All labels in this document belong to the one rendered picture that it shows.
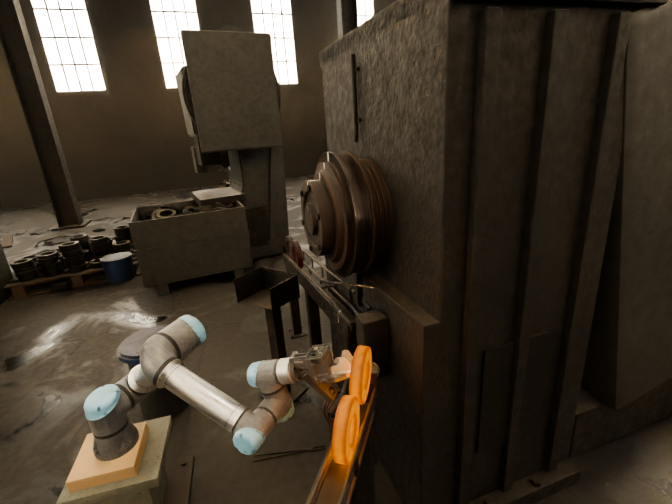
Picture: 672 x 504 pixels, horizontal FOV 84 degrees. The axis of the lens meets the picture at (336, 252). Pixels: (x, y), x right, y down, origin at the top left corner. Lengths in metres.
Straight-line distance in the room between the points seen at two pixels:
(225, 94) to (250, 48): 0.49
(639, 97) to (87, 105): 11.15
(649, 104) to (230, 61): 3.27
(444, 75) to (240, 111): 3.07
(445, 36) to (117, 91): 10.76
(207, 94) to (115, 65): 7.77
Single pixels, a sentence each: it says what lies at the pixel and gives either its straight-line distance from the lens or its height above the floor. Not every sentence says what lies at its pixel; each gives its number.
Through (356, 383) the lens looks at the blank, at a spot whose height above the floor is 0.80.
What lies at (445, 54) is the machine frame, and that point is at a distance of 1.02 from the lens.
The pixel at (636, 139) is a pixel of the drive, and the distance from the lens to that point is 1.48.
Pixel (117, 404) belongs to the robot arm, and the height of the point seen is 0.54.
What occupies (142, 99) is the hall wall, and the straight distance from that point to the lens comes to 11.41.
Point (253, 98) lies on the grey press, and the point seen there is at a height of 1.72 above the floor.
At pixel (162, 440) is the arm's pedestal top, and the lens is 1.80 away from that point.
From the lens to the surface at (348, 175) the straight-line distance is 1.25.
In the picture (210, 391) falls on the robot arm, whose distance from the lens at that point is 1.20.
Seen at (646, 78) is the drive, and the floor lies 1.51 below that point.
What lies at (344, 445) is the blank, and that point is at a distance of 0.96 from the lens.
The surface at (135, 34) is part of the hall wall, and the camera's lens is 11.60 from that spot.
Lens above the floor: 1.44
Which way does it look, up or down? 19 degrees down
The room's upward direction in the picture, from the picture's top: 4 degrees counter-clockwise
